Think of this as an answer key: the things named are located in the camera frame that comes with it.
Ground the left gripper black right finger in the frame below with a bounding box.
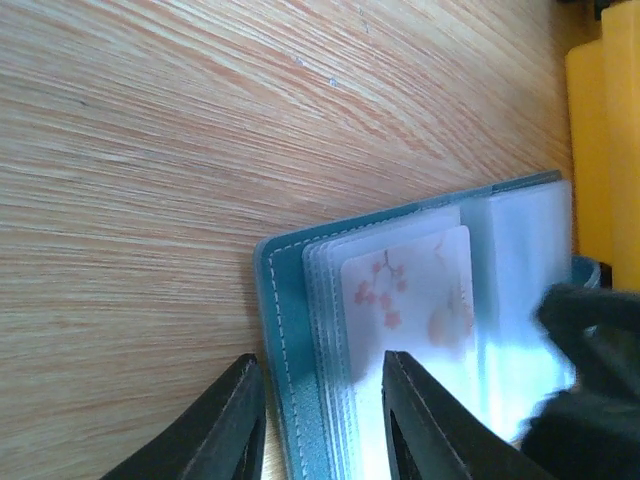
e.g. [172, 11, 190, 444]
[382, 350, 552, 480]

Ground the teal card holder wallet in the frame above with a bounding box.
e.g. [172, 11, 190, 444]
[254, 171, 599, 479]

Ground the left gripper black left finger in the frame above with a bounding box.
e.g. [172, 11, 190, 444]
[104, 354, 266, 479]

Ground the yellow plastic bin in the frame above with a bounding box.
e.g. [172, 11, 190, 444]
[565, 1, 639, 290]

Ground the white pink blossom card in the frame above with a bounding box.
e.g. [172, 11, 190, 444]
[340, 226, 476, 383]

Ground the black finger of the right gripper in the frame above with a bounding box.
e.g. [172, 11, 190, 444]
[521, 285, 639, 479]

